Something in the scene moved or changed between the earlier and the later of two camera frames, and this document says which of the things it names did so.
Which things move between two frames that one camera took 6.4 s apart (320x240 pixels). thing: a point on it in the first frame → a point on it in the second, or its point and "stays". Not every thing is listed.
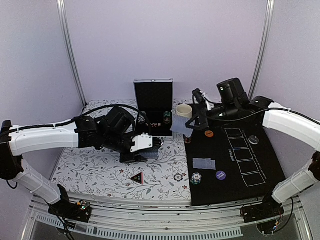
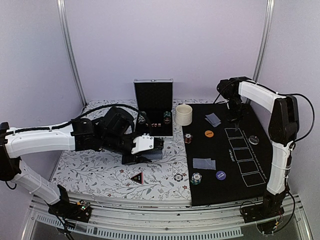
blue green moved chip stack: [196, 178] stays
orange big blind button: [209, 133] stays
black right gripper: [205, 119] → [237, 119]
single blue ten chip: [178, 177] stays
